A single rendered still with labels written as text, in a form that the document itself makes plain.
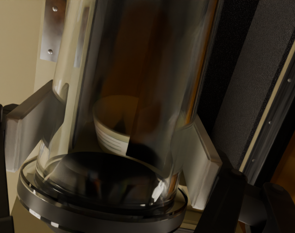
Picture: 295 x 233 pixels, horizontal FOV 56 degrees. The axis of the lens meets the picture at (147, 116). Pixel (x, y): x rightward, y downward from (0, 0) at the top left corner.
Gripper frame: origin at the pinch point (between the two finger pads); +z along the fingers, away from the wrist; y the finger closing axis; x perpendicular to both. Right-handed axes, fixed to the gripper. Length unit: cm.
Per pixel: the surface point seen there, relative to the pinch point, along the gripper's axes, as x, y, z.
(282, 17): 10.7, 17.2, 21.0
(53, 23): 3.6, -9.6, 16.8
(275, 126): -2.3, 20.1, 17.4
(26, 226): -21.2, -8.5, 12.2
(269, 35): 8.4, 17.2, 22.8
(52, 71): -2.0, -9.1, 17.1
